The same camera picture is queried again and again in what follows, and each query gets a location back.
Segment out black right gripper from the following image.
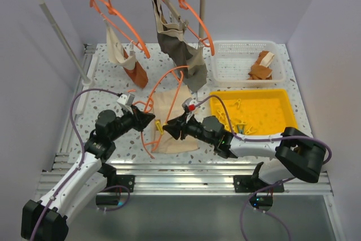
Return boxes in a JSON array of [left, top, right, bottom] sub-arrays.
[[163, 111, 216, 146]]

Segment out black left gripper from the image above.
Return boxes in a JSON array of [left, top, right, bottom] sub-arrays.
[[109, 104, 155, 142]]

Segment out yellow clothespin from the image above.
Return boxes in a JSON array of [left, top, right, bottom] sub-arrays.
[[155, 120, 164, 135]]

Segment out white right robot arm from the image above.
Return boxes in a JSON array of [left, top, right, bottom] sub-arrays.
[[163, 113, 326, 192]]

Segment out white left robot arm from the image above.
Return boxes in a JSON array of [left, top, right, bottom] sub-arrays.
[[21, 106, 155, 240]]

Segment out orange hanging underwear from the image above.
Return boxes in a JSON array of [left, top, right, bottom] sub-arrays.
[[121, 49, 148, 89]]

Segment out grey hanging underwear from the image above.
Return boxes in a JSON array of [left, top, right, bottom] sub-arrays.
[[152, 0, 208, 92]]

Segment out beige hanging underwear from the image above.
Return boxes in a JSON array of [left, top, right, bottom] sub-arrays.
[[105, 22, 137, 71]]

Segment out brown and cream underwear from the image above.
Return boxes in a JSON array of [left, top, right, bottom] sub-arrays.
[[248, 51, 275, 80]]

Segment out orange hanger with clothes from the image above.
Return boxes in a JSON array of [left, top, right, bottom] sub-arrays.
[[89, 0, 150, 59]]

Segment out wooden clip hanger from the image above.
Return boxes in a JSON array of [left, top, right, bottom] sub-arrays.
[[162, 0, 188, 32]]

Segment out pile of cream clothespins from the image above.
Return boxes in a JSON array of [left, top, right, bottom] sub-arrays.
[[214, 99, 257, 135]]

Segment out teal clothespin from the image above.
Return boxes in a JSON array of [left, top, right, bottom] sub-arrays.
[[236, 124, 246, 134]]

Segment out yellow plastic tray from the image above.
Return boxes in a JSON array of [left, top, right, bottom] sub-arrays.
[[209, 89, 298, 135]]

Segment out white plastic basket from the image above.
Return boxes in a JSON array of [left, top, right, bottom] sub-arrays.
[[210, 40, 286, 88]]

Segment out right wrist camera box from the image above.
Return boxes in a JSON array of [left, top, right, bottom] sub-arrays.
[[182, 98, 196, 118]]

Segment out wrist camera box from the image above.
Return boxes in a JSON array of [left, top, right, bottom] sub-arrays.
[[182, 98, 196, 118], [117, 93, 135, 111]]

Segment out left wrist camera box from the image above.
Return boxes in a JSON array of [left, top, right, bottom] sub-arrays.
[[117, 93, 135, 111]]

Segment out aluminium rail frame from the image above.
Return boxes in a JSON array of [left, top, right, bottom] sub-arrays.
[[35, 43, 333, 199]]

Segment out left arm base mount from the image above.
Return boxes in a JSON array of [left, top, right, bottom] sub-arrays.
[[95, 164, 135, 212]]

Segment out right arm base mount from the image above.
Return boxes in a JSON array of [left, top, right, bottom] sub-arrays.
[[233, 162, 285, 211]]

